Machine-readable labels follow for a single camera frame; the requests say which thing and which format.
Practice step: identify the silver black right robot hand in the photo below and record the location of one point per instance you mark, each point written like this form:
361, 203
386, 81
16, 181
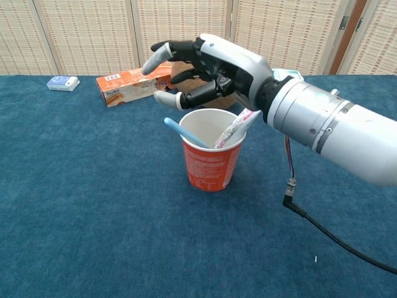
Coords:
239, 62

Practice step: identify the green wet wipes pack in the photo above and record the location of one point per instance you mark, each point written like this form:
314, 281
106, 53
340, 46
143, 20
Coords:
288, 73

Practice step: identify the bamboo folding screen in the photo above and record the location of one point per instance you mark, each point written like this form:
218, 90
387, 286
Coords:
378, 46
93, 31

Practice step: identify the red paper cup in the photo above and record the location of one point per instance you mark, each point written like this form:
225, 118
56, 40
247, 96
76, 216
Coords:
207, 167

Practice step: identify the white pink toothpaste tube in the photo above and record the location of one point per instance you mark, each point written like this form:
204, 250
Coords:
235, 124

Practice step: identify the brown capybara plush toy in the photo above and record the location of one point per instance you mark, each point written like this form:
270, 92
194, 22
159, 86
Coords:
181, 67

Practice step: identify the orange biscuit box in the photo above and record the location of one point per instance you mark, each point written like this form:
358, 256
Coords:
130, 87

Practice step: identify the light blue toothbrush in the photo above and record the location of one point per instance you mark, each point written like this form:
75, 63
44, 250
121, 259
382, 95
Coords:
183, 128

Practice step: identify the small blue white box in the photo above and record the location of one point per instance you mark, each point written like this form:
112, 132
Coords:
62, 83

